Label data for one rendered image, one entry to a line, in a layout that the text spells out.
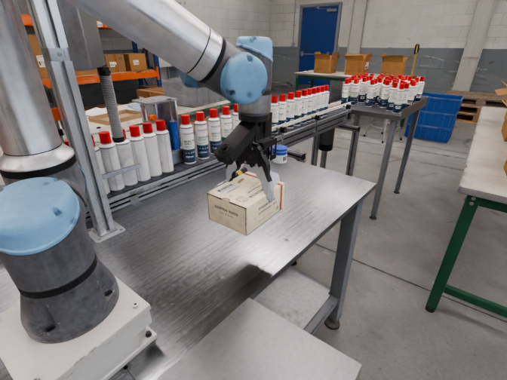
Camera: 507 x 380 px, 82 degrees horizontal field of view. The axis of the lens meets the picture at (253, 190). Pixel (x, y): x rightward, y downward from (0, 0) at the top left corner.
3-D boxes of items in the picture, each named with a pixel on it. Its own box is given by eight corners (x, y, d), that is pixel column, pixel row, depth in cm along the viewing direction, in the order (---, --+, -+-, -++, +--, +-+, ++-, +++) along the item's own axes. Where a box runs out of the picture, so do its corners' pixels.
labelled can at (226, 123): (227, 147, 144) (225, 105, 135) (235, 149, 141) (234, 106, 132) (219, 150, 141) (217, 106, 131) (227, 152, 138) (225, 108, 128)
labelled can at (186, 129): (191, 160, 129) (186, 112, 120) (198, 163, 126) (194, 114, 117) (181, 163, 125) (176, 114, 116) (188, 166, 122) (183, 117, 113)
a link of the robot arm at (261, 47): (226, 36, 61) (262, 38, 65) (228, 91, 66) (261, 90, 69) (242, 35, 55) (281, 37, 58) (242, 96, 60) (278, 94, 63)
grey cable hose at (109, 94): (121, 139, 91) (106, 65, 82) (127, 141, 89) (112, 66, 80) (110, 142, 89) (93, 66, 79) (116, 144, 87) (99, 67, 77)
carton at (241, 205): (247, 194, 85) (247, 171, 82) (283, 207, 79) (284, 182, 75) (208, 219, 74) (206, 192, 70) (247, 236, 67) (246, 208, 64)
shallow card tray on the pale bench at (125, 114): (126, 113, 248) (125, 108, 246) (145, 116, 237) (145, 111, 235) (88, 121, 222) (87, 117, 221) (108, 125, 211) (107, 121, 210)
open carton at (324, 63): (308, 72, 575) (311, 51, 559) (321, 71, 607) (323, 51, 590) (328, 74, 552) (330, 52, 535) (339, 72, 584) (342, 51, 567)
